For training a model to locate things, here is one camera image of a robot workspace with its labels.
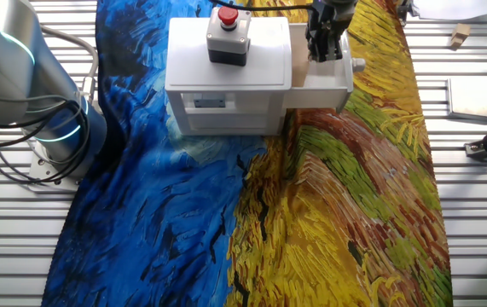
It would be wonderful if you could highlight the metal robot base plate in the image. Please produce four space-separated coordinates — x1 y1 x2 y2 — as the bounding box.
27 140 84 193

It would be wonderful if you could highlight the small wooden block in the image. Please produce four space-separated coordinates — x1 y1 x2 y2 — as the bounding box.
449 23 473 51

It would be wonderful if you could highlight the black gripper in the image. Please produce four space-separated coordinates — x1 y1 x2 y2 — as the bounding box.
305 3 351 63

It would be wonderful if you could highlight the white drawer cabinet frame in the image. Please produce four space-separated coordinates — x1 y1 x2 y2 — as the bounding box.
165 16 293 137

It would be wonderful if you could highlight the shiny metal plate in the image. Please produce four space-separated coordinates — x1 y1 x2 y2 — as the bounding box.
446 77 487 123

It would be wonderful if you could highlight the painted wheatfield print cloth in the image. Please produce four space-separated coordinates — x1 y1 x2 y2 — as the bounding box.
40 0 455 307

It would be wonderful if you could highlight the thick grey cable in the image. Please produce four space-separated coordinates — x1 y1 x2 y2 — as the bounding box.
40 24 101 103

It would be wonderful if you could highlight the metal camera base bracket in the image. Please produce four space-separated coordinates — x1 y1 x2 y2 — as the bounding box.
464 142 487 162

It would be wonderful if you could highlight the grey box with red button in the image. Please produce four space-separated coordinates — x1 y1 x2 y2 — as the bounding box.
206 5 252 67

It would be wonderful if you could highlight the grey metal bracket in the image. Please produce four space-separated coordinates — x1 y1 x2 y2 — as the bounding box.
395 0 413 26

